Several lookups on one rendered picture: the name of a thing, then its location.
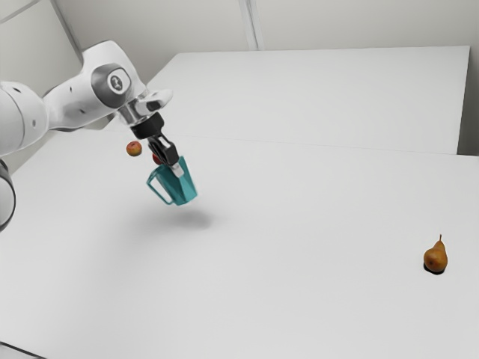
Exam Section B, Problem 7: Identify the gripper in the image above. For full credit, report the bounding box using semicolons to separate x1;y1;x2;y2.
130;113;185;178

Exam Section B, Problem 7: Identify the brown pear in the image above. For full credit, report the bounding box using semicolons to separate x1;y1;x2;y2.
423;233;449;273

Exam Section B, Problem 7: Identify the teal faceted mug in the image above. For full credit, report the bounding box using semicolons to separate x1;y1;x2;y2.
145;156;198;206

